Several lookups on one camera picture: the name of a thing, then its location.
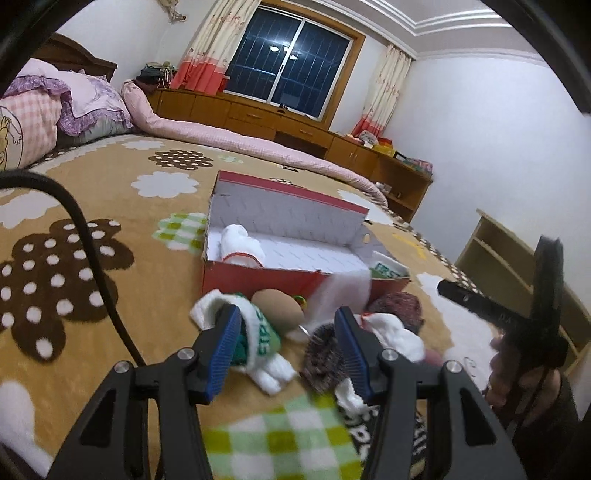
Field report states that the white sock with red trim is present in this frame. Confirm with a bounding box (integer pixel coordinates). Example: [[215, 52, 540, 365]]
[[221, 224, 266, 268]]

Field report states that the pink rolled quilt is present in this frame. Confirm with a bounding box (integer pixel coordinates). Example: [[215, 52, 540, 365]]
[[121, 80, 388, 208]]

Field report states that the white green sock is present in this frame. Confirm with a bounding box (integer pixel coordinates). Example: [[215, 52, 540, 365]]
[[369, 251, 410, 280], [189, 290, 297, 396]]

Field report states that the dark window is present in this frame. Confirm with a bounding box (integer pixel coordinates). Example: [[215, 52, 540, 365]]
[[224, 6, 353, 120]]

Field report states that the floral curtain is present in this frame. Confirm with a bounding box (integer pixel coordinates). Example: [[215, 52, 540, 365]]
[[168, 0, 260, 95], [351, 44, 413, 137]]

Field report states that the tan soft ball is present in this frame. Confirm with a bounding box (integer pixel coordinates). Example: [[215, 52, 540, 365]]
[[250, 289, 304, 336]]

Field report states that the red cardboard shoe box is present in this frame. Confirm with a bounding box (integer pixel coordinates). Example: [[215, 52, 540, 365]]
[[201, 171, 388, 299]]

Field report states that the dark wooden headboard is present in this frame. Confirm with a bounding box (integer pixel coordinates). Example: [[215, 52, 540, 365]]
[[32, 33, 117, 82]]

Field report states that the purple frilled pillow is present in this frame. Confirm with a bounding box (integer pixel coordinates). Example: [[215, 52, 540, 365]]
[[4, 58, 134, 145]]

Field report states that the right floral curtain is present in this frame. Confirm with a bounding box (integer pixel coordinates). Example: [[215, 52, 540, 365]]
[[351, 44, 413, 137]]

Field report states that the white sock with maroon band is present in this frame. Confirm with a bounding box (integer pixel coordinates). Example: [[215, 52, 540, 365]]
[[335, 313, 426, 418]]

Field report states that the wooden cabinet run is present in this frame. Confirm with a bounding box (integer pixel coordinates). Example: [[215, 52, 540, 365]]
[[148, 88, 433, 222]]

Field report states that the light wooden shelf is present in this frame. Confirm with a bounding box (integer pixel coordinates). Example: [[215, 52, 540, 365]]
[[456, 210, 590, 374]]

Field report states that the pile of clothes on cabinet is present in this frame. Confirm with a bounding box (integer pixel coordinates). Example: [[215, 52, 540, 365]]
[[136, 61, 177, 88]]

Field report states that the left floral curtain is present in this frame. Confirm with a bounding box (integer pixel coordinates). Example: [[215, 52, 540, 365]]
[[168, 0, 260, 95]]

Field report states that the maroon knitted sock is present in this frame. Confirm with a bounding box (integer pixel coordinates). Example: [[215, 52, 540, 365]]
[[368, 292, 425, 334], [300, 324, 348, 394]]

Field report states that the black cable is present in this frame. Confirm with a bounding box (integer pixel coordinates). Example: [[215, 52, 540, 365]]
[[0, 169, 150, 368]]

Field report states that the pink checked cartoon pillow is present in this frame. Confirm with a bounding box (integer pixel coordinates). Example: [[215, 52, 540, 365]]
[[0, 89, 62, 171]]

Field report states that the pink soft ball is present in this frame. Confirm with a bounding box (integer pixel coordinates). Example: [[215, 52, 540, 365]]
[[424, 349, 444, 368]]

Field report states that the person right hand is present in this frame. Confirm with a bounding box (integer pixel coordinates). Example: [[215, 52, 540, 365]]
[[485, 335, 562, 426]]

